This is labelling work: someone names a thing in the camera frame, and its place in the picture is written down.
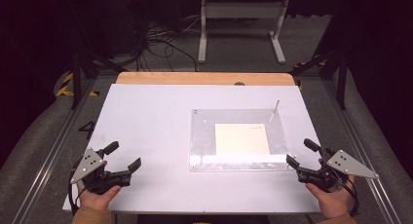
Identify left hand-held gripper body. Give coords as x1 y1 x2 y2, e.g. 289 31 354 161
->
69 148 132 196

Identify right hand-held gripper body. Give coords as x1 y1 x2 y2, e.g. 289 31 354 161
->
296 147 380 193

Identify photo print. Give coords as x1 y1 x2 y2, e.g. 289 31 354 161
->
214 123 271 156

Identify clear acrylic photo frame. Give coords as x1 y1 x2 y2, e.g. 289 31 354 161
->
189 108 291 172

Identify person's left hand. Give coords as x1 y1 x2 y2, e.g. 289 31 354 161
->
77 183 122 212

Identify person's right hand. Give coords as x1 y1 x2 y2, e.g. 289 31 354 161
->
305 174 357 219

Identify white board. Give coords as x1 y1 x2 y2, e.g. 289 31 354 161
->
62 83 323 214

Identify black metal stand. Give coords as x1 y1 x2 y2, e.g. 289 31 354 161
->
291 48 349 110
66 0 129 110

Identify yellow black floor tape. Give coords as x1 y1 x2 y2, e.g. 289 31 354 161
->
293 58 326 70
56 72 100 98

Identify wooden table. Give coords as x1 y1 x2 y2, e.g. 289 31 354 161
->
115 71 296 87

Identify white metal stand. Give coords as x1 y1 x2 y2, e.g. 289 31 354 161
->
197 0 290 65

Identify aluminium floor rail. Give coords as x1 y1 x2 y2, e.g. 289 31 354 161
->
12 77 98 224
324 79 404 224

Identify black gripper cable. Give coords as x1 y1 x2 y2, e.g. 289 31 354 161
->
67 169 86 216
343 177 360 217

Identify bundle of black cables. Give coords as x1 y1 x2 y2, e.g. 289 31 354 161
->
128 0 200 73

